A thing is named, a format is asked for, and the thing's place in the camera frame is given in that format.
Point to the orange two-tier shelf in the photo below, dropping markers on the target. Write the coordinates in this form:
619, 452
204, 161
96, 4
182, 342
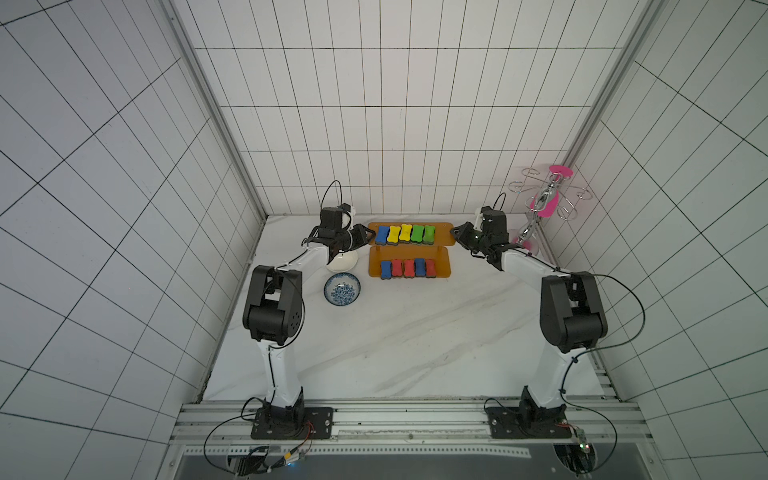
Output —
438, 251

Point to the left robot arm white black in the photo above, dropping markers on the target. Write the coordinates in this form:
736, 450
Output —
274, 314

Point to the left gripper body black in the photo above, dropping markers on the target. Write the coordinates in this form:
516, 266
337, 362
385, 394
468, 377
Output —
347, 237

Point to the red eraser lower middle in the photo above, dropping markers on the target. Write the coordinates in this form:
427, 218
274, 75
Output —
409, 268

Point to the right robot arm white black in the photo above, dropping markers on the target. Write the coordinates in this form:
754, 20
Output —
571, 318

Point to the white bowl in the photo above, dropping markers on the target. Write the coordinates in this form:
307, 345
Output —
344, 261

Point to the red eraser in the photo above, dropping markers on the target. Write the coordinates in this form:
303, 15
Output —
397, 269
431, 270
409, 268

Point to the blue eraser top shelf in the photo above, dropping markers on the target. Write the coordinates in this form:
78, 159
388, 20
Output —
382, 235

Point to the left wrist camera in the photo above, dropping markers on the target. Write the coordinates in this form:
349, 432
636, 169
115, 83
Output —
337, 218

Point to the yellow eraser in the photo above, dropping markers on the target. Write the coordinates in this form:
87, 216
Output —
405, 233
393, 237

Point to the green eraser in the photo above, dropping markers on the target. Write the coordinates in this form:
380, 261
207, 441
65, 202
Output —
429, 235
417, 233

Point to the pink object on stand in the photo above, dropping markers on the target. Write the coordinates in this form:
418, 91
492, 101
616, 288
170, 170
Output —
545, 203

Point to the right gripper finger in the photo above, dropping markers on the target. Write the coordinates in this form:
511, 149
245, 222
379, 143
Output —
467, 227
466, 240

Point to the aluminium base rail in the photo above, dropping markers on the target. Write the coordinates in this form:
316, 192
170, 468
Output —
421, 427

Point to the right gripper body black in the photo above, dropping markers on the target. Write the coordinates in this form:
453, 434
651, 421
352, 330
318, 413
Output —
475, 237

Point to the red eraser lower right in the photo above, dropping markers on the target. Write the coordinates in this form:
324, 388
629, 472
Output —
431, 270

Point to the blue eraser lower left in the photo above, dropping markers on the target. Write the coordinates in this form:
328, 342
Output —
386, 270

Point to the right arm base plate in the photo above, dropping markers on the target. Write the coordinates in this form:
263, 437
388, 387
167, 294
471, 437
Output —
514, 423

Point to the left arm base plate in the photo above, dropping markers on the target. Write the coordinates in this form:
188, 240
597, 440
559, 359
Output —
272, 423

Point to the blue patterned bowl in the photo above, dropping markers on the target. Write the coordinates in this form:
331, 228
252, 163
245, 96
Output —
342, 289

